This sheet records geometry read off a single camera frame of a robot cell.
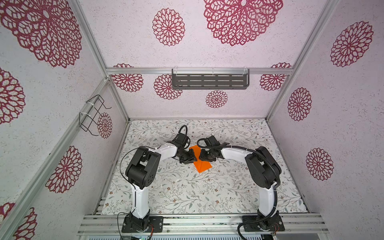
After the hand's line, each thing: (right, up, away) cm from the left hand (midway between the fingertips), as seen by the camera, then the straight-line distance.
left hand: (195, 162), depth 95 cm
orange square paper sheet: (+4, -2, -1) cm, 5 cm away
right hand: (+3, +3, +3) cm, 5 cm away
